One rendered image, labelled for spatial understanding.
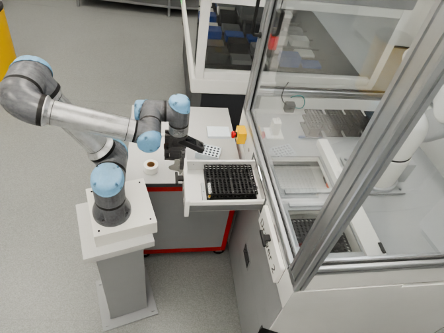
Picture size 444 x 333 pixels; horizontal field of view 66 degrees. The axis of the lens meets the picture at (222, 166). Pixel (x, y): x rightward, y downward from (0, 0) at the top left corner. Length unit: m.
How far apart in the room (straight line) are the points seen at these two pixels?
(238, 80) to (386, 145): 1.53
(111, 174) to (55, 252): 1.21
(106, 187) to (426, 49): 1.03
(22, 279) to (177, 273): 0.89
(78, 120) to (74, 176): 1.71
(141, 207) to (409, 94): 1.11
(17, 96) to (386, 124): 0.95
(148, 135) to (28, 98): 0.35
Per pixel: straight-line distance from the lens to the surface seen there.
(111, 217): 1.41
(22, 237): 2.56
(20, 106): 1.13
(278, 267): 1.31
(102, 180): 1.30
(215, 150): 1.81
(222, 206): 1.47
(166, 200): 1.80
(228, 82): 2.17
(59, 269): 2.37
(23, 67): 1.22
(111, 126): 1.12
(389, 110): 0.75
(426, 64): 0.70
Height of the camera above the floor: 2.02
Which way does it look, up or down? 45 degrees down
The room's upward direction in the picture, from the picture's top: 10 degrees clockwise
